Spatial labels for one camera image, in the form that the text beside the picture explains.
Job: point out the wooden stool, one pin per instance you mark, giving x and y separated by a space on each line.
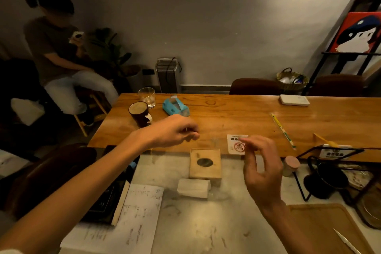
95 108

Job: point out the person's right forearm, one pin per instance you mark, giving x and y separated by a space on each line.
288 230

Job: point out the black wall socket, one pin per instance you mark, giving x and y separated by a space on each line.
148 72

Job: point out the person's right hand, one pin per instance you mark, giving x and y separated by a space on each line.
266 179

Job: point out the glass plate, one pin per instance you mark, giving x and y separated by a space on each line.
370 212

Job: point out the wooden tissue box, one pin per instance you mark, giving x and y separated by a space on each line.
205 164

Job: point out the yellow wrapped straw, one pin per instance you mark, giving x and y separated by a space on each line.
281 128

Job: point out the white no-smoking sign card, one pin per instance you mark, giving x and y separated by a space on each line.
233 145

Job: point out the black menu book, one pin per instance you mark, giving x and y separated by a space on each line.
104 200

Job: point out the blue tissue packet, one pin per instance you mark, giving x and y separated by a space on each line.
174 107

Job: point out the brown leather chair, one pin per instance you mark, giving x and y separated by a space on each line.
44 173

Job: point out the person's left forearm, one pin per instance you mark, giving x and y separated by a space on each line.
74 191

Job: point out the clear drinking glass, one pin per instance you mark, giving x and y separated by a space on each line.
147 97

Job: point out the white bag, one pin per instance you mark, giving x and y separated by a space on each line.
26 111

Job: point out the small jar with wooden lid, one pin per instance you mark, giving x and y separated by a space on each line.
290 166

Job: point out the dark coffee mug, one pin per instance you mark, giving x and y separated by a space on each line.
139 114

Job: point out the yellow stick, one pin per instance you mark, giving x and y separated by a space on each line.
325 140

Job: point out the white table sign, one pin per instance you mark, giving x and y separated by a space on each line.
335 152

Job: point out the white paper sheet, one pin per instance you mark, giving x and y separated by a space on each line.
131 221

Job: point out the green potted plant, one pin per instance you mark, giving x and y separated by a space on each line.
108 48

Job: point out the stack of white napkins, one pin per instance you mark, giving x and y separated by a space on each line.
193 188

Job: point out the person's left thumb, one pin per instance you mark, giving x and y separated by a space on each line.
189 136

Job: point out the black ladder shelf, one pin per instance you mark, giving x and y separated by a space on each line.
342 60

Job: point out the person's left hand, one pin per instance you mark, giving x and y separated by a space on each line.
166 131

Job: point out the wooden tray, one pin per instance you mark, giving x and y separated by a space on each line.
318 227

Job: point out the white floor heater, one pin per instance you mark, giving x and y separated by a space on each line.
168 76

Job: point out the person's right thumb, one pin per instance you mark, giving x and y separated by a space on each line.
249 167

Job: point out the brown padded chair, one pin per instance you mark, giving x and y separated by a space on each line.
336 85
254 86

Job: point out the red cartoon painting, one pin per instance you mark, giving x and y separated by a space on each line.
357 33

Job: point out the woven basket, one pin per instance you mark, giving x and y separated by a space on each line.
293 81

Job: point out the flat white box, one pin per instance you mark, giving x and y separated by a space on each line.
294 100

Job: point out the black pitcher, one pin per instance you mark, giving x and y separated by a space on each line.
326 181

